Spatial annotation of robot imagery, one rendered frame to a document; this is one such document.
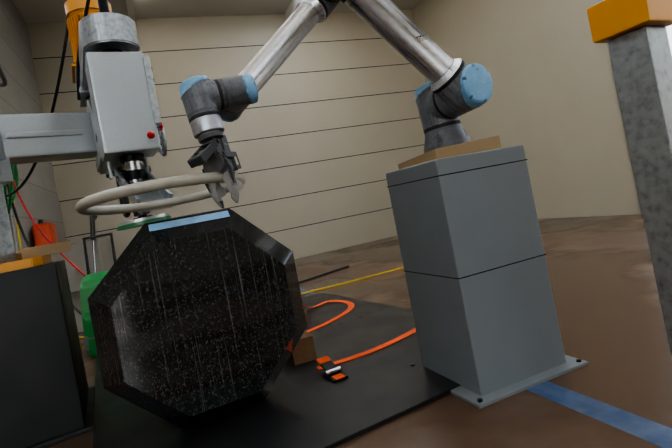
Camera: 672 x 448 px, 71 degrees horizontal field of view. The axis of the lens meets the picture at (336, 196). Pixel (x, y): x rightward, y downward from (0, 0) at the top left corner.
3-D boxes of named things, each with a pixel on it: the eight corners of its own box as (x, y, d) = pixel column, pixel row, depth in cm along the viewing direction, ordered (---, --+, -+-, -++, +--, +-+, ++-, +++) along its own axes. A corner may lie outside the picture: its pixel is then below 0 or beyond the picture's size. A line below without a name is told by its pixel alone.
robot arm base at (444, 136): (458, 149, 200) (452, 126, 201) (480, 139, 182) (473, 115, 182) (418, 158, 196) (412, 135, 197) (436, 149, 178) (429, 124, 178)
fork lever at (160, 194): (106, 178, 216) (104, 167, 215) (150, 172, 225) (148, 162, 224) (127, 215, 158) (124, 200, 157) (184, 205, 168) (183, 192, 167)
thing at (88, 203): (77, 222, 153) (75, 213, 153) (223, 198, 177) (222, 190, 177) (74, 201, 110) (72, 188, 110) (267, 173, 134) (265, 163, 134)
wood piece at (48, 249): (22, 259, 214) (20, 248, 214) (21, 259, 222) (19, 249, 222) (71, 250, 225) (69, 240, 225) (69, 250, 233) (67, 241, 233)
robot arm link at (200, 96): (212, 70, 134) (176, 76, 130) (225, 111, 133) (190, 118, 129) (208, 83, 142) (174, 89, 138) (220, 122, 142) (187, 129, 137)
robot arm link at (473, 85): (472, 97, 186) (327, -38, 169) (504, 81, 170) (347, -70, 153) (456, 125, 180) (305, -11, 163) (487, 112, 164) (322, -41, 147)
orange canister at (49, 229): (31, 254, 457) (24, 221, 457) (43, 252, 504) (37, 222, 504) (56, 249, 465) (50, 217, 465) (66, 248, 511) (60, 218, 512)
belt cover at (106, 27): (80, 113, 266) (75, 85, 267) (128, 110, 279) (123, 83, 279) (81, 50, 183) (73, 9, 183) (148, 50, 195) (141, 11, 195)
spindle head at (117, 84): (101, 174, 217) (84, 79, 218) (151, 167, 228) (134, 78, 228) (105, 160, 185) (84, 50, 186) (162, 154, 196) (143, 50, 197)
